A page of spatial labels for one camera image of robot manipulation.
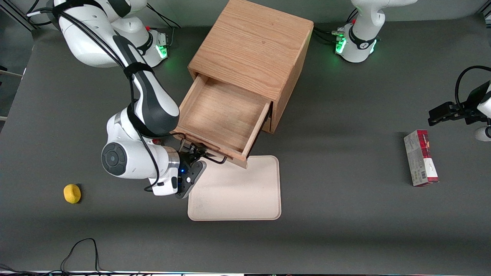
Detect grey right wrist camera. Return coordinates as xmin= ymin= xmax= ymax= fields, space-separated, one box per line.
xmin=175 ymin=161 xmax=207 ymax=200

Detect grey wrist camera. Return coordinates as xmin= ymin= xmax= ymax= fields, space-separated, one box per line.
xmin=474 ymin=126 xmax=491 ymax=142
xmin=175 ymin=161 xmax=207 ymax=200

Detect black cable on table edge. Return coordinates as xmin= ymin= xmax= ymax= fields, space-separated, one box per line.
xmin=0 ymin=238 xmax=138 ymax=275

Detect red and grey carton box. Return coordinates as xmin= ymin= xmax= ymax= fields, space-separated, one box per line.
xmin=404 ymin=130 xmax=439 ymax=187

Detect dark metal frame strut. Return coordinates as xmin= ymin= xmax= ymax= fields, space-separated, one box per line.
xmin=0 ymin=3 xmax=39 ymax=31

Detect black left arm base cables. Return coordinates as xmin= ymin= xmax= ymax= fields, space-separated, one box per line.
xmin=313 ymin=8 xmax=359 ymax=44

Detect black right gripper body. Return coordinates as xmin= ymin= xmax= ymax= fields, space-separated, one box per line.
xmin=179 ymin=150 xmax=202 ymax=173

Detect beige rectangular tray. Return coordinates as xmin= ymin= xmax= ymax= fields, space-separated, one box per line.
xmin=188 ymin=155 xmax=282 ymax=221

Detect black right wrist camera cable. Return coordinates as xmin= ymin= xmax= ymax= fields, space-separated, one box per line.
xmin=26 ymin=7 xmax=185 ymax=192

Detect black metal drawer handle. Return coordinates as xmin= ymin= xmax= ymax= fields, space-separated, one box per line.
xmin=180 ymin=140 xmax=228 ymax=165

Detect wooden drawer cabinet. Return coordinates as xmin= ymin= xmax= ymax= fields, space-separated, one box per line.
xmin=188 ymin=0 xmax=315 ymax=134

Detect black arm base cables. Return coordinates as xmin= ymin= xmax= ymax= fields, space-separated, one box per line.
xmin=146 ymin=4 xmax=182 ymax=50
xmin=313 ymin=8 xmax=359 ymax=44

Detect yellow lemon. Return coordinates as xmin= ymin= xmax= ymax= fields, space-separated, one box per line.
xmin=63 ymin=184 xmax=82 ymax=204

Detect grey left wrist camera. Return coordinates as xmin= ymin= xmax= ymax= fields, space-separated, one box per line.
xmin=474 ymin=126 xmax=491 ymax=142

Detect black left wrist cable loop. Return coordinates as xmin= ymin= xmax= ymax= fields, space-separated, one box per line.
xmin=455 ymin=66 xmax=491 ymax=112

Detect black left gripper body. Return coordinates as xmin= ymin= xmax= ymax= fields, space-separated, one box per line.
xmin=456 ymin=82 xmax=489 ymax=125

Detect black right arm base cables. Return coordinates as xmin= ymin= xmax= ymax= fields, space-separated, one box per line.
xmin=146 ymin=4 xmax=182 ymax=50

